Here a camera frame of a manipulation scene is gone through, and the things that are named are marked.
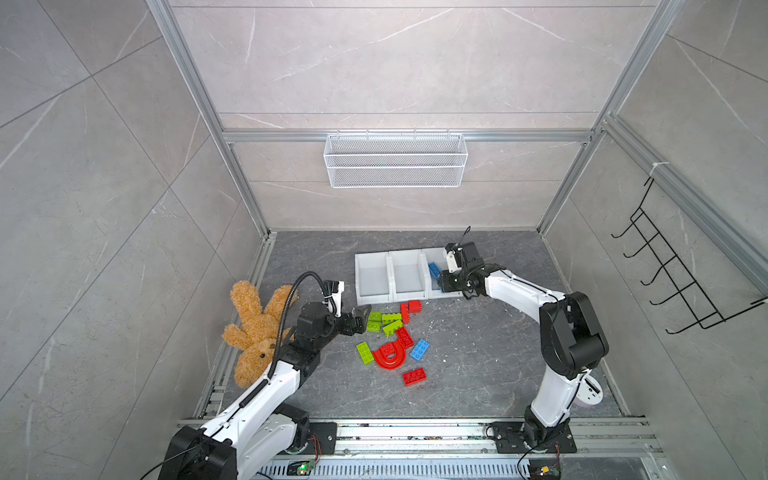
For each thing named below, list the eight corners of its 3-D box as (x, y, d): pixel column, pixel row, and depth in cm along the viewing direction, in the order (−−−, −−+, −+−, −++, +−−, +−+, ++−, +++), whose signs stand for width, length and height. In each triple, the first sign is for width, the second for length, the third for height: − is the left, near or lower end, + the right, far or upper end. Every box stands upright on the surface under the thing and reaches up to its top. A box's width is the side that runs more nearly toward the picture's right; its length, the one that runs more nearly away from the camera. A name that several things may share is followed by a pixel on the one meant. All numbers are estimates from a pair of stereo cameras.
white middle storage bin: (389, 305, 100) (389, 293, 95) (389, 261, 112) (389, 249, 107) (426, 305, 100) (429, 293, 95) (422, 261, 112) (424, 249, 107)
